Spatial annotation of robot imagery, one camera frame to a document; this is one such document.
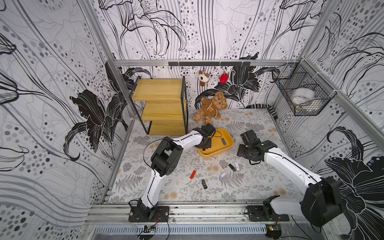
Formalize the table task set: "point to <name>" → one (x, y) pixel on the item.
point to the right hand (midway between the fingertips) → (243, 151)
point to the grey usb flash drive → (223, 141)
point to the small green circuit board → (149, 229)
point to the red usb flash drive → (193, 174)
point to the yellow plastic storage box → (217, 148)
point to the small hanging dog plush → (203, 78)
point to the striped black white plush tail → (270, 108)
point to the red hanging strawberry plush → (223, 77)
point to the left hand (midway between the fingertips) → (205, 146)
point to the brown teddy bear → (211, 108)
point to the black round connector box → (273, 231)
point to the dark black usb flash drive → (232, 167)
